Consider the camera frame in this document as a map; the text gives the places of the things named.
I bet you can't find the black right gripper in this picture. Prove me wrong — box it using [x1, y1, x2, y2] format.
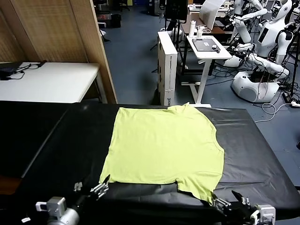
[210, 190, 255, 223]

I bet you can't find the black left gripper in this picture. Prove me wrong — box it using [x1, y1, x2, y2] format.
[70, 173, 111, 213]

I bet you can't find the yellow-green t-shirt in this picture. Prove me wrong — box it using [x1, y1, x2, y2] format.
[98, 102, 225, 204]

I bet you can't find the black plastic table cover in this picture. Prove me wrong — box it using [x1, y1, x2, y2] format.
[14, 103, 300, 225]

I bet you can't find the white rectangular table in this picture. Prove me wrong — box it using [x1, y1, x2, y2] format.
[0, 61, 109, 104]

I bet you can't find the black tripod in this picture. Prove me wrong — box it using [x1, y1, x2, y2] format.
[282, 20, 300, 99]

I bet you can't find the tall white cardboard box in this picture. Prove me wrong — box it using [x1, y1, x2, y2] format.
[157, 30, 178, 106]

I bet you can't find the black pouch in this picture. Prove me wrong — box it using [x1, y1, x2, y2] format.
[0, 67, 19, 76]

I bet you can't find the white adjustable side desk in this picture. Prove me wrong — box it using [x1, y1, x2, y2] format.
[181, 34, 233, 109]

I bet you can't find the grey laptop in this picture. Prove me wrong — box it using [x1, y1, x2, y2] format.
[191, 37, 220, 52]

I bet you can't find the black bin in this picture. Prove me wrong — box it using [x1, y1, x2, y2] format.
[111, 13, 122, 28]

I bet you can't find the white humanoid robot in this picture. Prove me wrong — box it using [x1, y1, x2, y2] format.
[231, 0, 269, 45]
[224, 0, 296, 104]

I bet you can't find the brown desk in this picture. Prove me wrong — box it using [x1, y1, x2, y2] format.
[180, 13, 236, 36]

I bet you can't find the white bottle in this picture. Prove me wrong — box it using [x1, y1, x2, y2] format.
[188, 20, 196, 38]

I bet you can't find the white curved panel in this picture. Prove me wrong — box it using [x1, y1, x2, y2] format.
[199, 0, 226, 31]

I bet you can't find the black monitor on stand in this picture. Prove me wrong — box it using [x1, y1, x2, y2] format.
[164, 0, 189, 32]

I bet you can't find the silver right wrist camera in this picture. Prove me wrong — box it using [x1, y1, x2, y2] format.
[250, 203, 277, 223]

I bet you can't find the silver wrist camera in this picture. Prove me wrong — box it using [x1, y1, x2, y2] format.
[35, 196, 68, 215]
[250, 203, 277, 223]

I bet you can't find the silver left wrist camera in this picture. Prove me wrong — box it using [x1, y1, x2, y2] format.
[35, 196, 68, 215]

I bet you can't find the white floor cable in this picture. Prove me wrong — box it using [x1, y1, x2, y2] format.
[254, 100, 293, 124]

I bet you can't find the black cable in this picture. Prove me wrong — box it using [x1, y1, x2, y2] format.
[9, 60, 48, 80]

